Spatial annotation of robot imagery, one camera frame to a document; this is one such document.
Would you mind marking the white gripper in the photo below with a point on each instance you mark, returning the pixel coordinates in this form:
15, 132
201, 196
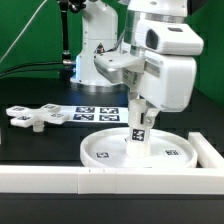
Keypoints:
165, 81

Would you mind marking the white round table top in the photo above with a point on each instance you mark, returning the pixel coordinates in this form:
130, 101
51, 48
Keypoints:
108, 148

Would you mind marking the white cross-shaped table base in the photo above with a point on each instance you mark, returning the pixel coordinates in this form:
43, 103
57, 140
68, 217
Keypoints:
26, 117

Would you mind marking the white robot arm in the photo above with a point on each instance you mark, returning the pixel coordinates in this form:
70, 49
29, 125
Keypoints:
151, 26

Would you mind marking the printed marker sheet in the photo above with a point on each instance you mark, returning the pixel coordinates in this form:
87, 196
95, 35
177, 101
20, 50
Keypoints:
94, 114

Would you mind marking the white L-shaped fence rail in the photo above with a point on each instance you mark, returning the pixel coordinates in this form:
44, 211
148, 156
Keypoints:
208, 178

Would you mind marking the black camera stand pole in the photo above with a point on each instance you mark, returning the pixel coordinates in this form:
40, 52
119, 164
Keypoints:
75, 6

